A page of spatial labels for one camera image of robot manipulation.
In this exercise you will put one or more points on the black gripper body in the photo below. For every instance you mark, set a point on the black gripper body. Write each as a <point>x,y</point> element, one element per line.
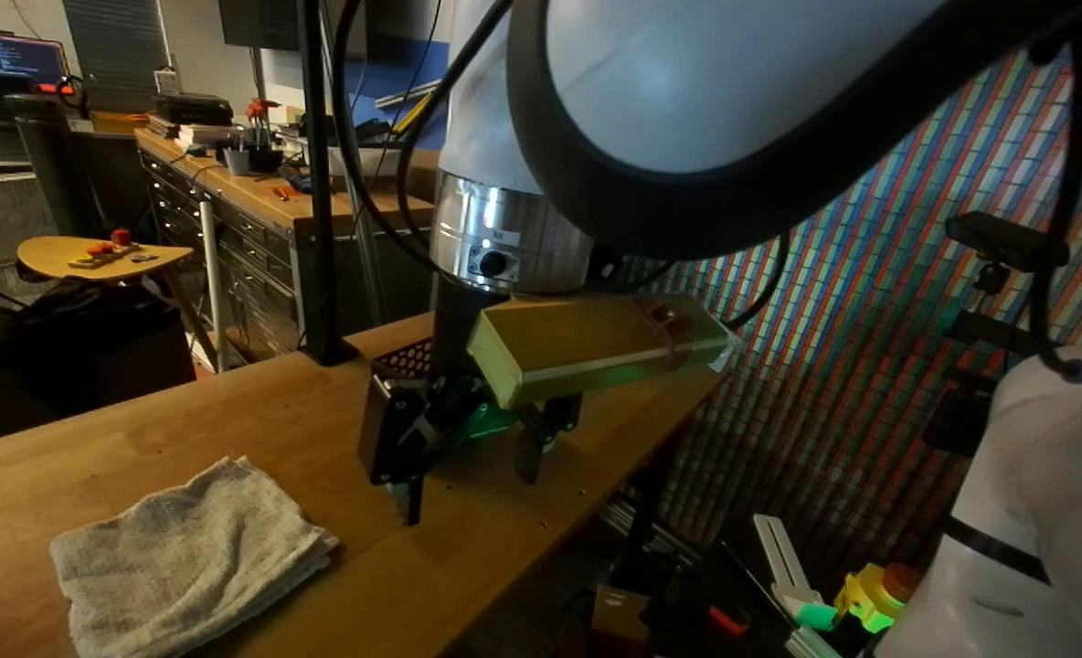
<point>413,421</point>

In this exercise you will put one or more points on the white towel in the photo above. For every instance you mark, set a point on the white towel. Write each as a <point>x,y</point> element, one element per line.
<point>186,561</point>

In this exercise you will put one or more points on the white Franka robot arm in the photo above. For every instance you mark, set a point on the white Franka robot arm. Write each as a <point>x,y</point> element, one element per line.
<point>746,95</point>

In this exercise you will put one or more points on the wooden workbench with drawers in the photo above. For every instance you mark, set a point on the wooden workbench with drawers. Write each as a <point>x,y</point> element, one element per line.
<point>262,231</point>

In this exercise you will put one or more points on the black vertical pole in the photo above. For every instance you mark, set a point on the black vertical pole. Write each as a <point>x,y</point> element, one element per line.
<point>318,184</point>

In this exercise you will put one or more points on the red black power tool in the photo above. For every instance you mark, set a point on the red black power tool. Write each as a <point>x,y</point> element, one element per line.
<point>262,139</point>

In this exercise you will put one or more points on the red tools on stool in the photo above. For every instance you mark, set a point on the red tools on stool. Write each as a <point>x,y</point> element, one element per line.
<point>102,251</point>

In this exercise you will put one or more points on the round wooden stool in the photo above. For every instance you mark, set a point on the round wooden stool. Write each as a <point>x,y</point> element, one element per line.
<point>88,256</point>

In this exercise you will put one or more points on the colourful striped backdrop panel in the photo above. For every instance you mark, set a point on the colourful striped backdrop panel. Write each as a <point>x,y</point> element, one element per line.
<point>883,368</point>

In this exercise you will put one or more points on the yellow green plastic toy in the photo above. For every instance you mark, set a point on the yellow green plastic toy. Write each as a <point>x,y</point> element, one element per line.
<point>871,600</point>

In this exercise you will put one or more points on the black case on workbench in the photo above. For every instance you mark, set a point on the black case on workbench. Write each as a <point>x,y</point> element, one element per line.
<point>196,112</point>

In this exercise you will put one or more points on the black camera on stand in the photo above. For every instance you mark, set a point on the black camera on stand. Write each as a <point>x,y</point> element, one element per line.
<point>1002,239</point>

